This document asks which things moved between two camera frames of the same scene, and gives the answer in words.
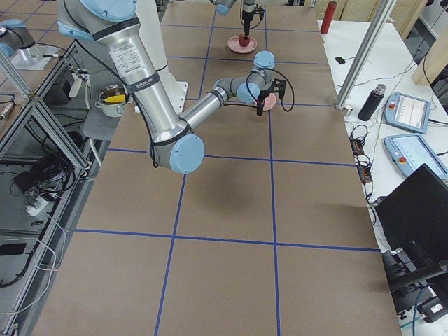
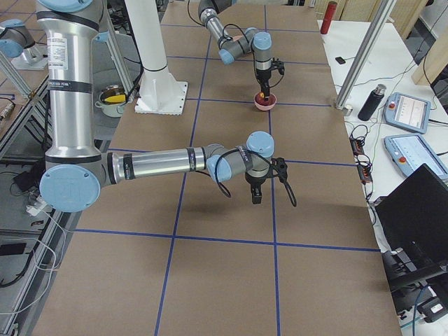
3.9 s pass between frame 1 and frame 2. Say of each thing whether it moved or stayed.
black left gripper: moved
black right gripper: moved
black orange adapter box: stayed
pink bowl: stayed
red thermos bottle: stayed
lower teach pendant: stayed
